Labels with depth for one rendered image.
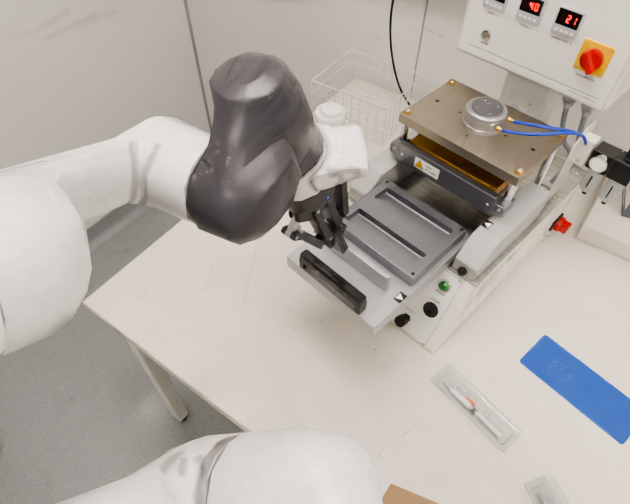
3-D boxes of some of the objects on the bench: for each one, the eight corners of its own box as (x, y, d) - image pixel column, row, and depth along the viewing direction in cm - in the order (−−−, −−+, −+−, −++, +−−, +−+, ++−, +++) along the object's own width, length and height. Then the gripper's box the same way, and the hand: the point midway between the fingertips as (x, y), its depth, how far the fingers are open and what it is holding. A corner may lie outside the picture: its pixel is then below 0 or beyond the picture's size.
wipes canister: (325, 138, 150) (326, 95, 138) (349, 148, 146) (352, 105, 135) (308, 152, 145) (308, 109, 133) (333, 164, 142) (334, 121, 130)
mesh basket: (348, 84, 168) (350, 48, 158) (416, 110, 159) (423, 74, 148) (310, 116, 157) (310, 79, 146) (382, 146, 147) (387, 109, 137)
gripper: (310, 123, 64) (345, 206, 85) (246, 199, 62) (299, 265, 83) (355, 148, 60) (380, 228, 82) (289, 228, 58) (332, 289, 80)
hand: (334, 238), depth 79 cm, fingers closed
